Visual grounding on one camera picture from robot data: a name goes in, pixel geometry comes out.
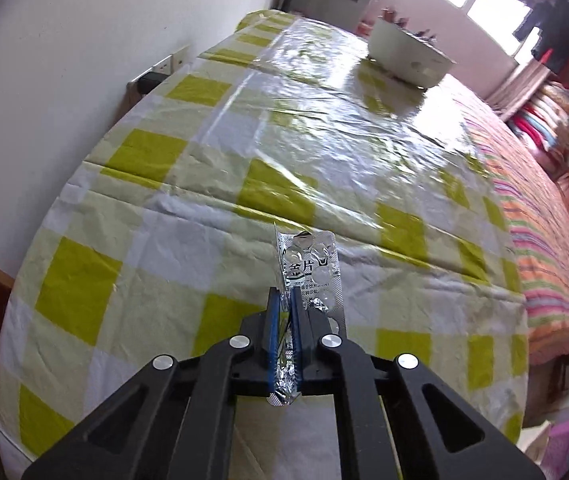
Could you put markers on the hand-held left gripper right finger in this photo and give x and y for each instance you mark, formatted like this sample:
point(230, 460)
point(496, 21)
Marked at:
point(298, 340)

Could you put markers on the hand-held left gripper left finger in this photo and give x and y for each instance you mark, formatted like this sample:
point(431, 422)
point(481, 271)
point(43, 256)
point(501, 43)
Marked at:
point(274, 340)

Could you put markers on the silver pill blister pack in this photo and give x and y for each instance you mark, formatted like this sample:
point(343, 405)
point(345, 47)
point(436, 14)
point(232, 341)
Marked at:
point(314, 265)

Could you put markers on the bed with striped cover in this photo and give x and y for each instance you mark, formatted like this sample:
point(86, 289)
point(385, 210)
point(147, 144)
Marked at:
point(539, 240)

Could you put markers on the black power plug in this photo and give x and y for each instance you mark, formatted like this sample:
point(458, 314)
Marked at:
point(147, 82)

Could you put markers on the white desk organiser box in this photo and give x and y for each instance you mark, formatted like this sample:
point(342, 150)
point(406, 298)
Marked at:
point(404, 60)

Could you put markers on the white appliance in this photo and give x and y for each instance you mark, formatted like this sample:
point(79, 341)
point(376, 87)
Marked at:
point(334, 5)

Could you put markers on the stack of folded quilts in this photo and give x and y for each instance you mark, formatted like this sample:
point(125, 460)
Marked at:
point(549, 115)

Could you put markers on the pink window curtain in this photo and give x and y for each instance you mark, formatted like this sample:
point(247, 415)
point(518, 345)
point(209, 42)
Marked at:
point(519, 85)

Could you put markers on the white wall socket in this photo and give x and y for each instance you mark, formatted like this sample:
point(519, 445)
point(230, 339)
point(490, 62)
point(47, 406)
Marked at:
point(172, 62)

